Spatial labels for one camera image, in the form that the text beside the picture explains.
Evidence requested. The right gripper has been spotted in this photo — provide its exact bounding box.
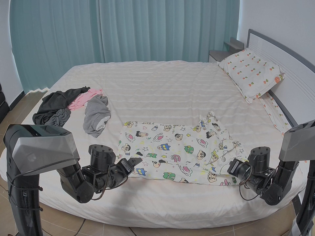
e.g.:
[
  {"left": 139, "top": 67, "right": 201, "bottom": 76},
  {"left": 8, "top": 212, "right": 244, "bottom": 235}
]
[{"left": 227, "top": 159, "right": 250, "bottom": 179}]

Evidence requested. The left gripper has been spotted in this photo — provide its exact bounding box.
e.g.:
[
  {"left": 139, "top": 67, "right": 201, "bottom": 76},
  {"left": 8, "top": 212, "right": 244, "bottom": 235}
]
[{"left": 110, "top": 157, "right": 143, "bottom": 185}]

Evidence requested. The white printed pyjama top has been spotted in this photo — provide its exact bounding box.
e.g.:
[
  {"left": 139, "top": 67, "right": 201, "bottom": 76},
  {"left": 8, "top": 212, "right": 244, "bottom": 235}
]
[{"left": 118, "top": 111, "right": 249, "bottom": 187}]

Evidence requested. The grey knitted garment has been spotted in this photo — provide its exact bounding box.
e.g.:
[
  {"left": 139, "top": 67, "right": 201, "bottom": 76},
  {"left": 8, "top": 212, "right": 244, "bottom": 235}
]
[{"left": 82, "top": 95, "right": 112, "bottom": 138}]

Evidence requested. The bed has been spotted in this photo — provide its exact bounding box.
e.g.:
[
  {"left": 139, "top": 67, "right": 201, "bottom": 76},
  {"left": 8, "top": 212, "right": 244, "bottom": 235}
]
[{"left": 0, "top": 29, "right": 315, "bottom": 228}]

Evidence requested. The pink garment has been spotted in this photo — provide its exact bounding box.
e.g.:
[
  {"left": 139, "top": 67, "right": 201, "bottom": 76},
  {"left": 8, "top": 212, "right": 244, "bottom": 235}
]
[{"left": 68, "top": 88, "right": 103, "bottom": 112}]

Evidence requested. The dark grey garment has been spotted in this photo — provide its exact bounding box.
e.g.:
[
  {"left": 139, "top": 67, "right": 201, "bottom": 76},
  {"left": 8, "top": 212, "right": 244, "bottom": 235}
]
[{"left": 33, "top": 108, "right": 72, "bottom": 128}]

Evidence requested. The white printed pillow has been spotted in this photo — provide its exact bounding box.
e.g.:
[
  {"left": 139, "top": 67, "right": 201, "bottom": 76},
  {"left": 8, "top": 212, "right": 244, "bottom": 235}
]
[{"left": 218, "top": 48, "right": 286, "bottom": 104}]

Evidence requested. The black garment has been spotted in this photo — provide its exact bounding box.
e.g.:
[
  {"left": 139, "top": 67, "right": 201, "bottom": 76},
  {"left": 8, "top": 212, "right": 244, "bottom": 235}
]
[{"left": 36, "top": 86, "right": 91, "bottom": 118}]

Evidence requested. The grey bedside table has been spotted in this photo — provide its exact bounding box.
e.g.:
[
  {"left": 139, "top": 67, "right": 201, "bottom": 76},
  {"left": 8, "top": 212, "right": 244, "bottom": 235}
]
[{"left": 209, "top": 37, "right": 244, "bottom": 63}]

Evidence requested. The blue-green curtain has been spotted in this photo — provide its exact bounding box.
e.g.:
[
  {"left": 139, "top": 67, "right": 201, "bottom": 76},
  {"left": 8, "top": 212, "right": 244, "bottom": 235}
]
[{"left": 9, "top": 0, "right": 240, "bottom": 96}]

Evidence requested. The dark grey chest of drawers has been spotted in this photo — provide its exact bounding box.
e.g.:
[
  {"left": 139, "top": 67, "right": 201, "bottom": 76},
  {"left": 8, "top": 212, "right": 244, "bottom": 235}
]
[{"left": 0, "top": 83, "right": 11, "bottom": 125}]

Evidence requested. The black cable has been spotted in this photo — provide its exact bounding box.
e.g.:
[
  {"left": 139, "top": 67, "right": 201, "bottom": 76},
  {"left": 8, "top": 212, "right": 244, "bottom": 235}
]
[
  {"left": 239, "top": 174, "right": 259, "bottom": 201},
  {"left": 92, "top": 175, "right": 129, "bottom": 201}
]

